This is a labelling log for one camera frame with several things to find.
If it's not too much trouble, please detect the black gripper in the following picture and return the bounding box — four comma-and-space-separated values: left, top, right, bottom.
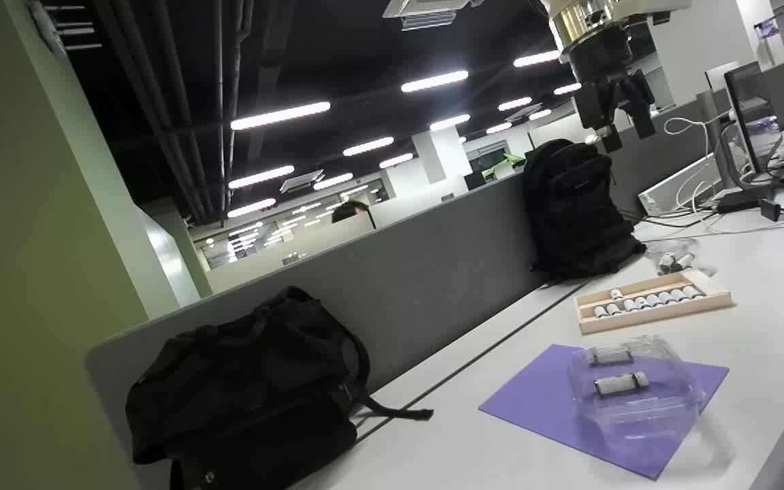
563, 23, 661, 156

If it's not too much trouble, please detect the clear plastic clamshell box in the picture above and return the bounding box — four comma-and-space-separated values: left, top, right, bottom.
563, 332, 742, 477

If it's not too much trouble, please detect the white power strip box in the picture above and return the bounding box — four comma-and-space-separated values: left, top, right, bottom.
634, 151, 727, 221

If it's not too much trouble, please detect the white roll in box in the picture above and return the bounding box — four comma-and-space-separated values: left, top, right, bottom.
591, 370, 651, 401
587, 342, 637, 370

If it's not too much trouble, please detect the upright black backpack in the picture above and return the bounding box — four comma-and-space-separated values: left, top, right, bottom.
521, 136, 651, 284

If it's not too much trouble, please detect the fluorescent ceiling light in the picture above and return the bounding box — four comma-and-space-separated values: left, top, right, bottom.
397, 68, 471, 95
226, 163, 298, 193
513, 50, 563, 70
230, 97, 335, 134
342, 134, 397, 161

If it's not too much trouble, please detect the small clear plastic bag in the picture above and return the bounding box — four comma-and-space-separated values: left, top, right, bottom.
649, 235, 705, 277

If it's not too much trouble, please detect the computer monitor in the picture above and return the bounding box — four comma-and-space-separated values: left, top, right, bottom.
721, 46, 784, 180

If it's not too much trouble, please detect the wooden tray with white pieces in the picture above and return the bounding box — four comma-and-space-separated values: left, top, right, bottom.
574, 269, 739, 338

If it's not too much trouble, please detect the grey desk partition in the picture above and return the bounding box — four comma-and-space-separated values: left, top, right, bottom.
86, 97, 730, 490

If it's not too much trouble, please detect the purple mat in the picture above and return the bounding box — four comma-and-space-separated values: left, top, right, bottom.
476, 341, 734, 481

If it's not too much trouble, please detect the large black backpack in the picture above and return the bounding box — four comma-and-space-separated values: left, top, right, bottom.
124, 285, 436, 490

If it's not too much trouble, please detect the white cable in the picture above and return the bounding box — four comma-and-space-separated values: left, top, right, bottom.
661, 112, 715, 142

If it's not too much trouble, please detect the black cable with adapter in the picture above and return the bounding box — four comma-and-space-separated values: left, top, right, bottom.
715, 182, 784, 227

